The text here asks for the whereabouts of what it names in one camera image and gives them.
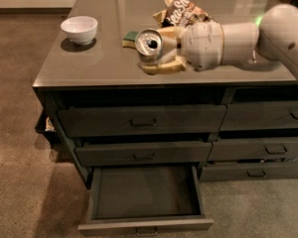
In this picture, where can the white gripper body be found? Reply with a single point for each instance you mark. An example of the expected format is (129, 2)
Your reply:
(202, 44)

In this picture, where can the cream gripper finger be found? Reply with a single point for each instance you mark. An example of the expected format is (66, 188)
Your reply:
(176, 65)
(172, 32)

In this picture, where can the silver redbull can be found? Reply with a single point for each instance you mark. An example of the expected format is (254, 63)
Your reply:
(148, 44)

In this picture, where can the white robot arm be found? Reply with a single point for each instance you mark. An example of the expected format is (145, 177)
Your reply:
(248, 45)

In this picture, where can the top left drawer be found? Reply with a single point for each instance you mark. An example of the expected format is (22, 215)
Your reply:
(141, 120)

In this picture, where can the dark grey drawer cabinet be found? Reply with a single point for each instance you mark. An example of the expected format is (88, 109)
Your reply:
(105, 74)

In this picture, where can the middle left drawer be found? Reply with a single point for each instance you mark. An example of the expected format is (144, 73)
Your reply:
(143, 153)

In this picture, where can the top right drawer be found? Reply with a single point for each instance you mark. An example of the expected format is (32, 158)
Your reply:
(261, 115)

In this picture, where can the middle right drawer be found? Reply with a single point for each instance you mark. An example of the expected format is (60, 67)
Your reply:
(259, 148)

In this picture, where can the bottom right drawer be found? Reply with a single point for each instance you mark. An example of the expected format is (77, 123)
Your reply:
(250, 171)

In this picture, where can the open bottom left drawer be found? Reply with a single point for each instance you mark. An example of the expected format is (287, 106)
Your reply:
(144, 201)

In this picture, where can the brown snack chip bag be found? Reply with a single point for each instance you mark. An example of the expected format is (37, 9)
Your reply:
(182, 13)

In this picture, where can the green and yellow sponge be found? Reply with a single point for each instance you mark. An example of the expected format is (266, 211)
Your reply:
(129, 40)

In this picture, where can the white ceramic bowl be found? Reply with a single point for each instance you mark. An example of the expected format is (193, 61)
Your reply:
(80, 30)

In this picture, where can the black side basket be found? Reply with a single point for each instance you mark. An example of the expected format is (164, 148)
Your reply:
(42, 128)

